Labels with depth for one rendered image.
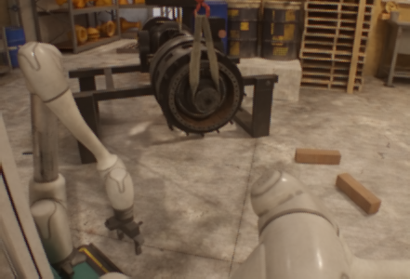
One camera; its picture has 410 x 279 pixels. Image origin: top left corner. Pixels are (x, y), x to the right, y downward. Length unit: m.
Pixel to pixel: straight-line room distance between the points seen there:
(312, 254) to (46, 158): 1.09
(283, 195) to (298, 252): 0.12
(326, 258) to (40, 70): 0.91
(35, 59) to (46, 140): 0.37
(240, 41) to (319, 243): 4.51
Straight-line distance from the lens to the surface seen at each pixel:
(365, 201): 2.42
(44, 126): 1.27
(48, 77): 1.04
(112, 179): 1.23
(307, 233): 0.47
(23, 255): 0.81
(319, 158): 2.88
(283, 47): 4.85
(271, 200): 0.53
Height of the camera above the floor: 1.41
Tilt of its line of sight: 24 degrees down
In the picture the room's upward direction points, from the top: straight up
